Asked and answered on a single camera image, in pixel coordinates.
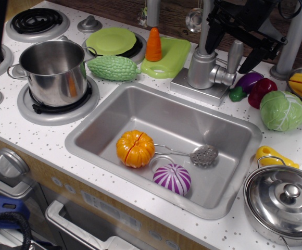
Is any steel pot with lid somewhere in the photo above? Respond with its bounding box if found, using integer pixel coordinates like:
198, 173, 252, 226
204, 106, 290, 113
243, 163, 302, 249

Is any grey stove knob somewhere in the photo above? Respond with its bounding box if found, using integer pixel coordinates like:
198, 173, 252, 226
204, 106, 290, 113
77, 15, 103, 33

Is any silver faucet lever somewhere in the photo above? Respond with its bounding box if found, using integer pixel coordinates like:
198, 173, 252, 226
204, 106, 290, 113
227, 40, 244, 74

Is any silver toy faucet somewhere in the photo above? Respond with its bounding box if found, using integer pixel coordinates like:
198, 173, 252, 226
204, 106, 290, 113
170, 1, 236, 107

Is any purple striped toy onion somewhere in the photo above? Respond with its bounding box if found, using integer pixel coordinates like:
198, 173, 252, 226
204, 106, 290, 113
153, 164, 192, 196

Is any stove burner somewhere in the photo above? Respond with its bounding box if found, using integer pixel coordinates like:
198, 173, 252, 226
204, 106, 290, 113
81, 31, 148, 65
17, 76, 100, 126

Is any right grey post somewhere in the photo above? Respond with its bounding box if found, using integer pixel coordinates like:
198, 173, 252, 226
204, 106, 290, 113
270, 8, 302, 80

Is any black coil burner rear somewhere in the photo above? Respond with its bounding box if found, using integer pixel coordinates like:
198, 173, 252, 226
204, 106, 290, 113
5, 8, 70, 43

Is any silver sink basin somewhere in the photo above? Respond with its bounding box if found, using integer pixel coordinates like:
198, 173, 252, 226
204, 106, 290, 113
65, 83, 262, 219

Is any red toy pepper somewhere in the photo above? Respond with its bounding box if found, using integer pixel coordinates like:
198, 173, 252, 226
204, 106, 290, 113
248, 78, 278, 109

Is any green plastic plate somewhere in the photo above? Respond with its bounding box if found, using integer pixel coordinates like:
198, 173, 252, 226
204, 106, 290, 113
86, 27, 137, 55

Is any white oven door handle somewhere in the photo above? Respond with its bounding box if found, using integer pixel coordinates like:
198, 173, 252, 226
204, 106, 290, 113
45, 200, 153, 249

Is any green toy bitter gourd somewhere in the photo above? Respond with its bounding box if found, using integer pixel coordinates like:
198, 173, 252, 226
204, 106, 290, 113
87, 55, 141, 81

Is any green cutting board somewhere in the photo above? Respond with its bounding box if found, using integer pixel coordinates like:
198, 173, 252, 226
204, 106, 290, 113
141, 37, 191, 79

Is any orange toy pumpkin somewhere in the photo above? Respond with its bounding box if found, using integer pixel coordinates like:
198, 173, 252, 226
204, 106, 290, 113
116, 130, 155, 168

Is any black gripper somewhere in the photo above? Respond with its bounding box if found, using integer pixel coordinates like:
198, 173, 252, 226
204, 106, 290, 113
205, 1, 287, 74

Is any blue clamp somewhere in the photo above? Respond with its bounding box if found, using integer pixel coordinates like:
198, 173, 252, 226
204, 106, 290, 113
0, 196, 30, 229

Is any rear grey post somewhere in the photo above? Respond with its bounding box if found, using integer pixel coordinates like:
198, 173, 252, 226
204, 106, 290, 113
146, 0, 161, 27

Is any hanging clear ladle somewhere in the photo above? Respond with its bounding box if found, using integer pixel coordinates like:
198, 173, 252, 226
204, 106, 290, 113
185, 0, 203, 33

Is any purple toy eggplant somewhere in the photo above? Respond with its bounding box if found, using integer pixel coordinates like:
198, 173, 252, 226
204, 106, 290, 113
229, 72, 263, 102

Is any orange toy carrot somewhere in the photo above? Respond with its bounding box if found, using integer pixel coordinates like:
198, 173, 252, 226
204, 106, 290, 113
145, 27, 162, 61

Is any front stove burner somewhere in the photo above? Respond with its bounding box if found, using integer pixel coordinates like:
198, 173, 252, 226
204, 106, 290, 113
17, 76, 100, 126

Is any middle stove burner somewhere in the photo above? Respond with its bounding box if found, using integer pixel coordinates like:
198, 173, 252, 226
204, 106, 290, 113
81, 31, 148, 65

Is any tall steel pot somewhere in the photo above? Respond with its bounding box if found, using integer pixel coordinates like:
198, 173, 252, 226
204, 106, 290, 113
7, 39, 97, 107

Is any metal slotted spoon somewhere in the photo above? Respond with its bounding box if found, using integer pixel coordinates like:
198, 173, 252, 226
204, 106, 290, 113
154, 144, 219, 165

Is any black braided cable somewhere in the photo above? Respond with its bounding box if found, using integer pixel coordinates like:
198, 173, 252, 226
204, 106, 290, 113
0, 211, 32, 250

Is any green toy cabbage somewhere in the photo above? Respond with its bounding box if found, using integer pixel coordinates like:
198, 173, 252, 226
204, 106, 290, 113
259, 91, 302, 132

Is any grey post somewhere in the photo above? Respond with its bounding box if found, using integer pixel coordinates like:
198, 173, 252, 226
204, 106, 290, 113
146, 0, 161, 27
270, 8, 302, 80

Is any grey oven knob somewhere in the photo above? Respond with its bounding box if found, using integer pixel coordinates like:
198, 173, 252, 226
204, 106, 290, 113
0, 148, 31, 186

